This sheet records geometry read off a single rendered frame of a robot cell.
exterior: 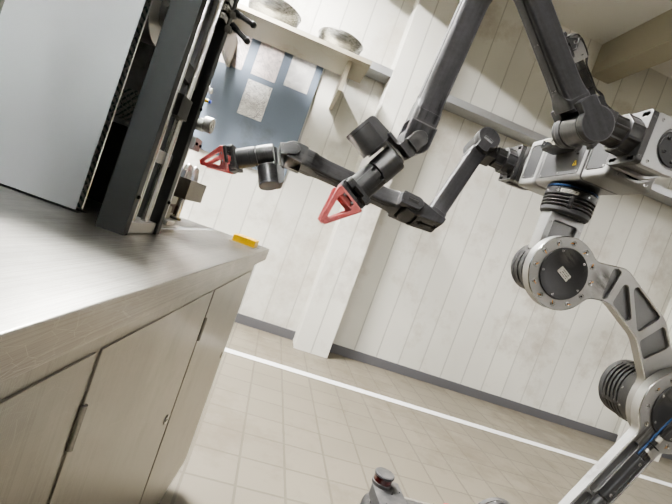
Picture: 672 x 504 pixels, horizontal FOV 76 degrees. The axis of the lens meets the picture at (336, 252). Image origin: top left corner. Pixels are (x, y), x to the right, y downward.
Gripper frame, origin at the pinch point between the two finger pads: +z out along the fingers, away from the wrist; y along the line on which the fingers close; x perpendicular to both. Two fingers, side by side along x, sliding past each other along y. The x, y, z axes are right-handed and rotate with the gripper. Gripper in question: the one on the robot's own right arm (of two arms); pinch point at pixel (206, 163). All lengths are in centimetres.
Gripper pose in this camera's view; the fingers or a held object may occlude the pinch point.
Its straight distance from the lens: 130.5
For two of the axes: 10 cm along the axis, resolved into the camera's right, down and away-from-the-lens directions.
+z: -9.9, 1.4, 0.0
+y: 0.0, -0.5, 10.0
